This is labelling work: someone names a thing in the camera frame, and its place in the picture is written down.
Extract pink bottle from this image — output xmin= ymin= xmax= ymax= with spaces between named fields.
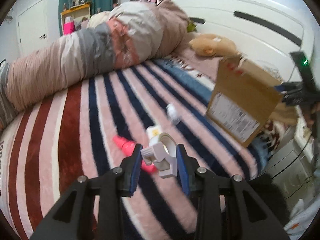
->
xmin=113 ymin=135 xmax=157 ymax=174

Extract white Kato-Kato case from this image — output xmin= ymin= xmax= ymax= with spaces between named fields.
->
xmin=146 ymin=125 xmax=162 ymax=140

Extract person's right hand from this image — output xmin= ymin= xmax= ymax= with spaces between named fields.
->
xmin=300 ymin=102 xmax=319 ymax=139

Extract brown cardboard box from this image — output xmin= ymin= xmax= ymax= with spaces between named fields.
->
xmin=206 ymin=56 xmax=282 ymax=147

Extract striped pink red blanket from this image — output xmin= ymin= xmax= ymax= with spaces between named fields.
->
xmin=1 ymin=60 xmax=267 ymax=239

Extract white bedside drawers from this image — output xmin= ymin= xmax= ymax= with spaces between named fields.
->
xmin=262 ymin=118 xmax=316 ymax=209

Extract white bed headboard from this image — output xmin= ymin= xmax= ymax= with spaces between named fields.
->
xmin=173 ymin=0 xmax=315 ymax=81

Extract small white bottle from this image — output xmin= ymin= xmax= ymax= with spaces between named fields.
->
xmin=165 ymin=103 xmax=181 ymax=125

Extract tan plush toy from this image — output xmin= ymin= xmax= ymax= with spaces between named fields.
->
xmin=189 ymin=34 xmax=239 ymax=57

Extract green plush toy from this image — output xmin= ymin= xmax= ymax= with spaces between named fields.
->
xmin=187 ymin=21 xmax=196 ymax=33

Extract rolled pink grey duvet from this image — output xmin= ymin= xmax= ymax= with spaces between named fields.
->
xmin=1 ymin=0 xmax=189 ymax=128

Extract pink gift bag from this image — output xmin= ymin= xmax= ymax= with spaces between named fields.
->
xmin=63 ymin=21 xmax=75 ymax=35

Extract yellow white cabinet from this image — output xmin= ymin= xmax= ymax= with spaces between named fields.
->
xmin=60 ymin=3 xmax=91 ymax=27

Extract white door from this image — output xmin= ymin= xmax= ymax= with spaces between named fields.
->
xmin=18 ymin=0 xmax=49 ymax=56

